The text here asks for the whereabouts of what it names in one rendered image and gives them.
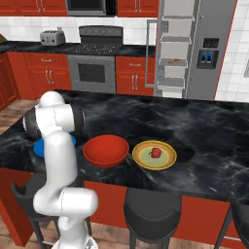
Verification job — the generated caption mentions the red upper cupboards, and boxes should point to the red upper cupboards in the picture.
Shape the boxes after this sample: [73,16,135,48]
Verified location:
[0,0,160,18]

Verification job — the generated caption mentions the silver oven with hob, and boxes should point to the silver oven with hob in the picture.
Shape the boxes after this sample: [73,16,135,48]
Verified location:
[66,25,124,94]

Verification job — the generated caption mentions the red bowl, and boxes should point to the red bowl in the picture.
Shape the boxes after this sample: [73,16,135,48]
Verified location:
[83,134,130,169]

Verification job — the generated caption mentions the microwave oven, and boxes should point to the microwave oven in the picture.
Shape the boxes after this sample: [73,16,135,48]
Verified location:
[65,0,118,18]

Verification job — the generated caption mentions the silver toaster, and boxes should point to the silver toaster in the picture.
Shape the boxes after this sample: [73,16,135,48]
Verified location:
[39,26,66,47]

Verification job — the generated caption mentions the yellow striped plate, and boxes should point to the yellow striped plate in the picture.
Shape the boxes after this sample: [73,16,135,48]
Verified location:
[131,139,178,171]

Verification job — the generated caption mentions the black bar stool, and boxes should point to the black bar stool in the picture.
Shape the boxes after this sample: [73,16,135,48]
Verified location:
[123,187,183,249]
[11,172,93,249]
[213,202,249,249]

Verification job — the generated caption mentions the red bell pepper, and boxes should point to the red bell pepper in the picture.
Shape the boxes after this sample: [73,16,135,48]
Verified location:
[151,147,162,159]

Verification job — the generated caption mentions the open fridge door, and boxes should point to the open fridge door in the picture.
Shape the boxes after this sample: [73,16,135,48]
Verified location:
[144,18,160,89]

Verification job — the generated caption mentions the red island cabinet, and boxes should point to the red island cabinet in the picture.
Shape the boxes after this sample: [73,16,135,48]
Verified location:
[0,166,249,249]

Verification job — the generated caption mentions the red lower cupboards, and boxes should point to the red lower cupboards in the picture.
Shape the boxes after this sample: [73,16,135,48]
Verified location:
[0,51,156,111]

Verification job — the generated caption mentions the blue plate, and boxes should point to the blue plate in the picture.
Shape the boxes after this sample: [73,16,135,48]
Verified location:
[33,133,78,159]

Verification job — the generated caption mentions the silver fridge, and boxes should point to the silver fridge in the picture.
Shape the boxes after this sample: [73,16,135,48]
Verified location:
[154,0,238,101]

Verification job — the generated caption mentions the red cupboards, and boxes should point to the red cupboards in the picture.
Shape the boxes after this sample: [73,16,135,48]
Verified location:
[0,0,160,18]
[0,51,156,111]

